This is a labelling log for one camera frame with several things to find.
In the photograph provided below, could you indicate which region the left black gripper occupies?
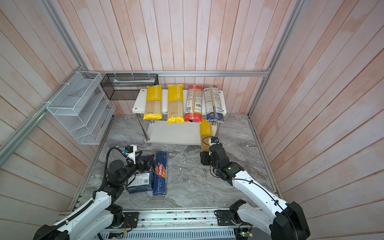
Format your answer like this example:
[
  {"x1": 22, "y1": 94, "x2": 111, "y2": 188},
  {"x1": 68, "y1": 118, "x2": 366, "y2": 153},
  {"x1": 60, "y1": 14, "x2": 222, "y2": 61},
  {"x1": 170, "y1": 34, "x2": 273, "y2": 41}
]
[{"x1": 118, "y1": 150, "x2": 155, "y2": 185}]

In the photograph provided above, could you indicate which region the dark blue pasta bag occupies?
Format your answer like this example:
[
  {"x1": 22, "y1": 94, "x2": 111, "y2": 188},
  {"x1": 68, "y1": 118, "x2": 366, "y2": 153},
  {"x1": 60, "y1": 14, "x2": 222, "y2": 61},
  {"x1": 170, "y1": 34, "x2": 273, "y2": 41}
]
[{"x1": 126, "y1": 156, "x2": 155, "y2": 194}]

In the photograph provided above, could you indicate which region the blue white-label spaghetti pack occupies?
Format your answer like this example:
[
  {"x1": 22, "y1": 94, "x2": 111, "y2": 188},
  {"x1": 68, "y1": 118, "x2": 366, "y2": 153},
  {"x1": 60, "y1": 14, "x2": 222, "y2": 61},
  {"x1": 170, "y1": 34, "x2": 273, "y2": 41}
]
[{"x1": 203, "y1": 86, "x2": 225, "y2": 124}]

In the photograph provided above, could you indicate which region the black mesh basket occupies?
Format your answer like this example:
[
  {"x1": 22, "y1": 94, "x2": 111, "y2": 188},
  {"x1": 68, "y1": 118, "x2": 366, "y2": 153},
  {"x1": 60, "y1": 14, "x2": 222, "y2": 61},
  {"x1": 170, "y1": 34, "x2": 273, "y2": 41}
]
[{"x1": 101, "y1": 73, "x2": 159, "y2": 101}]

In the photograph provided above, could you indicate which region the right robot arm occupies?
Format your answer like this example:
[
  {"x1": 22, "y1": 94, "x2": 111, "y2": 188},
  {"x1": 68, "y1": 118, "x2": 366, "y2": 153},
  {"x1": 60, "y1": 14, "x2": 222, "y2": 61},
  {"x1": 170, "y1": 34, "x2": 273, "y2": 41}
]
[{"x1": 201, "y1": 137, "x2": 311, "y2": 240}]

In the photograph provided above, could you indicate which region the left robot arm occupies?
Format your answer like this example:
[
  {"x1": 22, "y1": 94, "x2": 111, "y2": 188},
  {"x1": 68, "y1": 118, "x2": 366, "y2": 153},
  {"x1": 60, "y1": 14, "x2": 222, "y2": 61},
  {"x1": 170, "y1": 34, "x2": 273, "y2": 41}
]
[{"x1": 34, "y1": 155, "x2": 155, "y2": 240}]

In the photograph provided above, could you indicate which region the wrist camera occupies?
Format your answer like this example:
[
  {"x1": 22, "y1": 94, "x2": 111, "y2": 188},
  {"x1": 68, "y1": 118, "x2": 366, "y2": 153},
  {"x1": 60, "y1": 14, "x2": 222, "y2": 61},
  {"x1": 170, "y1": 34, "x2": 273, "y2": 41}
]
[
  {"x1": 209, "y1": 137, "x2": 220, "y2": 146},
  {"x1": 123, "y1": 145, "x2": 138, "y2": 165}
]

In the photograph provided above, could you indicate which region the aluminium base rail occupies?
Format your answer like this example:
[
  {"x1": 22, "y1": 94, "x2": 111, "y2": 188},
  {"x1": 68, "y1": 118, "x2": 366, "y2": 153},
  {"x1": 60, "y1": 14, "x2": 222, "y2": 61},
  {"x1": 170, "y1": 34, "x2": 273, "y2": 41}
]
[{"x1": 53, "y1": 206, "x2": 302, "y2": 240}]

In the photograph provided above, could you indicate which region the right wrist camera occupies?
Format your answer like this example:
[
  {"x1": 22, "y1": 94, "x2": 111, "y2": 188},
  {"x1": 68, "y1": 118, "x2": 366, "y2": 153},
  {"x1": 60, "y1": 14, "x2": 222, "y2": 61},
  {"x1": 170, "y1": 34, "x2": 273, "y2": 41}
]
[{"x1": 209, "y1": 137, "x2": 220, "y2": 146}]

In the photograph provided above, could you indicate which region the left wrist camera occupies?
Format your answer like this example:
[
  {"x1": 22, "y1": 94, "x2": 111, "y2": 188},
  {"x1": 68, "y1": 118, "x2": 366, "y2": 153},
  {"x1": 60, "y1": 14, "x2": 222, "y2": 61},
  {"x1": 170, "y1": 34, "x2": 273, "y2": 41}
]
[{"x1": 123, "y1": 145, "x2": 138, "y2": 165}]

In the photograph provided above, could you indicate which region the white two-tier shelf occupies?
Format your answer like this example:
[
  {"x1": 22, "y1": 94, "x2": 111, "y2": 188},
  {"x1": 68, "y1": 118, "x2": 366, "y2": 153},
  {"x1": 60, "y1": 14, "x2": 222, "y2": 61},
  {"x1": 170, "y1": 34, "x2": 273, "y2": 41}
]
[{"x1": 131, "y1": 89, "x2": 227, "y2": 147}]

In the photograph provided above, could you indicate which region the blue Barilla spaghetti box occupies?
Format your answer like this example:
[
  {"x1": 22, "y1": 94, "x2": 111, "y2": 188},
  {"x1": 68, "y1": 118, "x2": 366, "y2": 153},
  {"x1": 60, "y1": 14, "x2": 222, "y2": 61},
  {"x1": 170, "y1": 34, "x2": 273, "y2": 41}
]
[{"x1": 153, "y1": 152, "x2": 168, "y2": 195}]

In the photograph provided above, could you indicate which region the yellow Pastatime spaghetti pack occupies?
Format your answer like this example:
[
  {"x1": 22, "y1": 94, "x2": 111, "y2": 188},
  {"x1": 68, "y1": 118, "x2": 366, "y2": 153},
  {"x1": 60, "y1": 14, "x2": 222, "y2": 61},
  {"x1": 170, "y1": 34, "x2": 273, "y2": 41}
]
[
  {"x1": 200, "y1": 119, "x2": 213, "y2": 152},
  {"x1": 143, "y1": 85, "x2": 163, "y2": 120}
]

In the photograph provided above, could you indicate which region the red spaghetti pack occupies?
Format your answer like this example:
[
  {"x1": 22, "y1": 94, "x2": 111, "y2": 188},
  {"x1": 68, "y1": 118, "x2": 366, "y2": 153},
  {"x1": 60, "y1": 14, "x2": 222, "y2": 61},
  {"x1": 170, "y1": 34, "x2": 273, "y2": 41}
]
[{"x1": 185, "y1": 85, "x2": 203, "y2": 123}]

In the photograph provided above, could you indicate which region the white wire mesh rack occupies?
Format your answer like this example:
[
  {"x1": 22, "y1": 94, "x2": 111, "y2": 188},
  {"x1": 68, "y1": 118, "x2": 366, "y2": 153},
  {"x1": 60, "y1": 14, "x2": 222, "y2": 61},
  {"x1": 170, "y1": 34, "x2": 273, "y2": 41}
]
[{"x1": 47, "y1": 72, "x2": 115, "y2": 145}]

